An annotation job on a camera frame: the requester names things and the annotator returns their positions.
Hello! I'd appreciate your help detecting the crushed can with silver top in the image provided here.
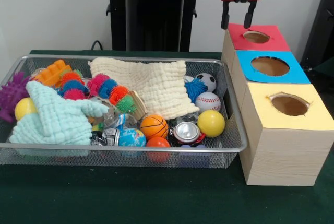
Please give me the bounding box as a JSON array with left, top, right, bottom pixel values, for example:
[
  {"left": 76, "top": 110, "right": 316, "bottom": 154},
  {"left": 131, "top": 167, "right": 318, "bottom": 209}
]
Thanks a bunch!
[{"left": 171, "top": 122, "right": 206, "bottom": 146}]

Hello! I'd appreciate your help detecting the black flat panel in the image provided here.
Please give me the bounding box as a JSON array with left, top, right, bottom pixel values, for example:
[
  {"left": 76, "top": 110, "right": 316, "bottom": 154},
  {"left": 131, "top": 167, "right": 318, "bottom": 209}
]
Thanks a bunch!
[{"left": 300, "top": 0, "right": 334, "bottom": 94}]

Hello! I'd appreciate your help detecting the plain orange ball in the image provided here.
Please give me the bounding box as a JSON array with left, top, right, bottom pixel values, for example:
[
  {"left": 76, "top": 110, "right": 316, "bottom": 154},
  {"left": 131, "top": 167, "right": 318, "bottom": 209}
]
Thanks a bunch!
[{"left": 146, "top": 136, "right": 172, "bottom": 148}]

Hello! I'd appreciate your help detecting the white baseball with red stitching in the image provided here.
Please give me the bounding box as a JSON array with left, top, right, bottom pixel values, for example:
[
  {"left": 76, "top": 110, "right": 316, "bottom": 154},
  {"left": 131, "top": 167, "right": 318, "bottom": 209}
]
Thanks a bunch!
[{"left": 195, "top": 92, "right": 221, "bottom": 112}]

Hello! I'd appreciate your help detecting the wooden box with three holes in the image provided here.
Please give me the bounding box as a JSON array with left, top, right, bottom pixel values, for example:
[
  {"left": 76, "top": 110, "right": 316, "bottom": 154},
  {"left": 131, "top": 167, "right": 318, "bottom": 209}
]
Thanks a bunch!
[{"left": 221, "top": 23, "right": 334, "bottom": 187}]

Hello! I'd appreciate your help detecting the mint green waffle cloth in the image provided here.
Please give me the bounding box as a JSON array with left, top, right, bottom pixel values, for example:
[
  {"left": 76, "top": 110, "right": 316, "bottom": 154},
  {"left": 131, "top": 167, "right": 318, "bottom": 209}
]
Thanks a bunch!
[{"left": 9, "top": 80, "right": 109, "bottom": 146}]

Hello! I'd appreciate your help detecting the blue globe ball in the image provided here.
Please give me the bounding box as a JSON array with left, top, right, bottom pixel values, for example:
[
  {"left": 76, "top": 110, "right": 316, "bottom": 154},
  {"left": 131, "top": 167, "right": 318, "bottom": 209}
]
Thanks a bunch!
[{"left": 118, "top": 127, "right": 147, "bottom": 148}]

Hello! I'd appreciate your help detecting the cream waffle cloth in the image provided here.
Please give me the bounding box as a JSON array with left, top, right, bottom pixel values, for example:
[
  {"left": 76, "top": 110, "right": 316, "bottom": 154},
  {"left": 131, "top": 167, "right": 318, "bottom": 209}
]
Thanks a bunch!
[{"left": 87, "top": 57, "right": 200, "bottom": 121}]

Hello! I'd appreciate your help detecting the multicolour spiky caterpillar toy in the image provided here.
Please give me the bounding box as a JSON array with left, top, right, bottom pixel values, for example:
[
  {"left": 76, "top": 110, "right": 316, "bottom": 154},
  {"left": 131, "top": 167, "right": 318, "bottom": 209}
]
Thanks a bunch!
[{"left": 87, "top": 74, "right": 137, "bottom": 115}]

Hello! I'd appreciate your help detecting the shallow mesh metal bin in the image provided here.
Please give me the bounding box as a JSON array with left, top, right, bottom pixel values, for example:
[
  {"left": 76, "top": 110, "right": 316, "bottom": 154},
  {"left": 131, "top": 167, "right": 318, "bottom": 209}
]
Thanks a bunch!
[{"left": 0, "top": 54, "right": 248, "bottom": 169}]

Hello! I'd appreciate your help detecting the black and white soccer ball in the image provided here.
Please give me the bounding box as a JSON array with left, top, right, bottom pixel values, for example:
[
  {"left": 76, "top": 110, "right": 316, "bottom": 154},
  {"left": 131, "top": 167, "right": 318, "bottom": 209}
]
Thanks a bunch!
[{"left": 194, "top": 73, "right": 217, "bottom": 93}]

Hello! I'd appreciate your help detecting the large yellow ball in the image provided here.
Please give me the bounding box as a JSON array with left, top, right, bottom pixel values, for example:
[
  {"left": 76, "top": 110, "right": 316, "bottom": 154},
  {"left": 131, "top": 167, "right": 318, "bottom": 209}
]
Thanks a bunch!
[{"left": 197, "top": 110, "right": 225, "bottom": 138}]

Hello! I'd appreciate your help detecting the dark green table cloth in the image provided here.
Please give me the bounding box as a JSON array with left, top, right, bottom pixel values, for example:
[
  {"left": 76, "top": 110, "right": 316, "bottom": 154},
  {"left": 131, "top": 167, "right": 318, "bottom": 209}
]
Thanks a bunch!
[{"left": 0, "top": 49, "right": 334, "bottom": 224}]

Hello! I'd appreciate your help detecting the orange basketball toy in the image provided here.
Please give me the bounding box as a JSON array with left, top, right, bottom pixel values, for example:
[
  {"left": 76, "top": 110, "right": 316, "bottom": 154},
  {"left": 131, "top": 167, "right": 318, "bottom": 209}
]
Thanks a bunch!
[{"left": 140, "top": 115, "right": 169, "bottom": 141}]

